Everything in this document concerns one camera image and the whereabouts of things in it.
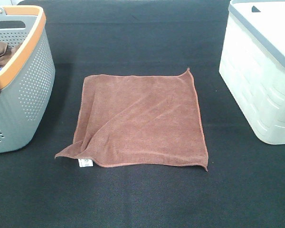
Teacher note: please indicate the brown microfibre towel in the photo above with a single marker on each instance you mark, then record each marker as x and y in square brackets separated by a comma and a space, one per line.
[129, 120]

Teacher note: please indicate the grey perforated laundry basket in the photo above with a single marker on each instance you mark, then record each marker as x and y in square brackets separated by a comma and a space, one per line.
[26, 81]

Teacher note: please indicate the white basket with grey rim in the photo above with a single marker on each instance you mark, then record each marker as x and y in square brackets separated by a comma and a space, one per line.
[253, 64]

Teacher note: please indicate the black fabric table mat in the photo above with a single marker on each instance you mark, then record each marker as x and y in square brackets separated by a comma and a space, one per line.
[244, 183]

